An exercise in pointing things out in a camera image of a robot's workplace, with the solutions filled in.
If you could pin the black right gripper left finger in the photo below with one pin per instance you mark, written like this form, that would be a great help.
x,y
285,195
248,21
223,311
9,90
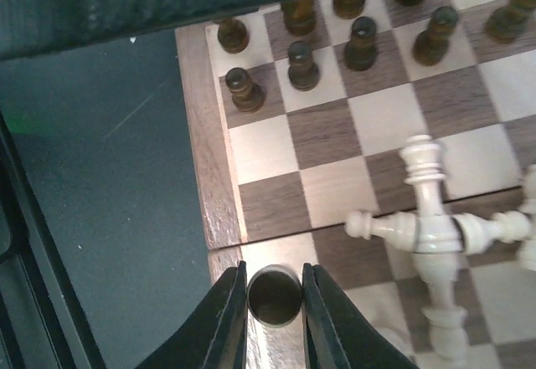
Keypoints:
x,y
215,334

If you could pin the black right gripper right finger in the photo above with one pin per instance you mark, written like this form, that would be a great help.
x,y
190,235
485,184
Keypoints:
x,y
336,334

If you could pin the white pawn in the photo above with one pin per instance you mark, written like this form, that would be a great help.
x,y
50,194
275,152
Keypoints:
x,y
274,295

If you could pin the white queen lying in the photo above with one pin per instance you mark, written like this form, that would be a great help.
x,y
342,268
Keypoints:
x,y
437,249

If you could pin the black mounting rail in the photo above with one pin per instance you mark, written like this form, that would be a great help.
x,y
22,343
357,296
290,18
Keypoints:
x,y
28,244

